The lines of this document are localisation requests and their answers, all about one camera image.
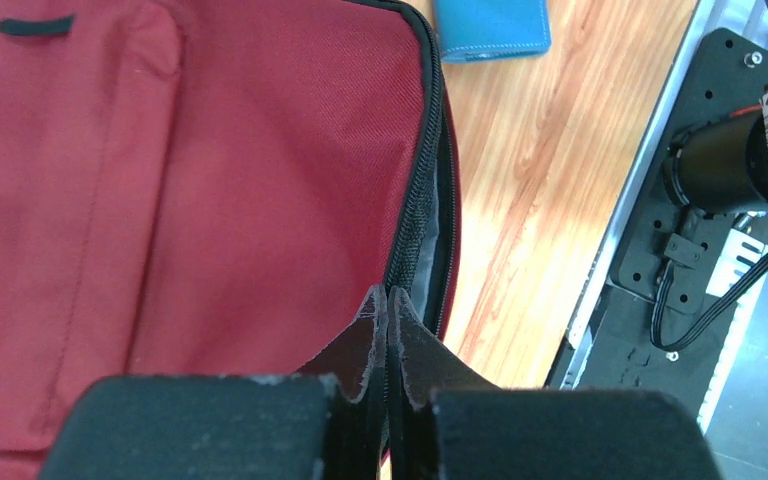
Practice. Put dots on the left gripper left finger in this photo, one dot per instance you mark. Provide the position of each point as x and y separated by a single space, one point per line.
325 421

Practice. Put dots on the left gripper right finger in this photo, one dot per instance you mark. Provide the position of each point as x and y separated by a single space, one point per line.
448 422

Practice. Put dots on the red backpack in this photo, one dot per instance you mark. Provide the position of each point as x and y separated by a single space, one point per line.
208 187

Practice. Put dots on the blue wallet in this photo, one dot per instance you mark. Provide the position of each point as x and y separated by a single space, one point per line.
473 31

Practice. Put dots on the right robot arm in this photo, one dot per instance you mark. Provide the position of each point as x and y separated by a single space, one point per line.
721 167

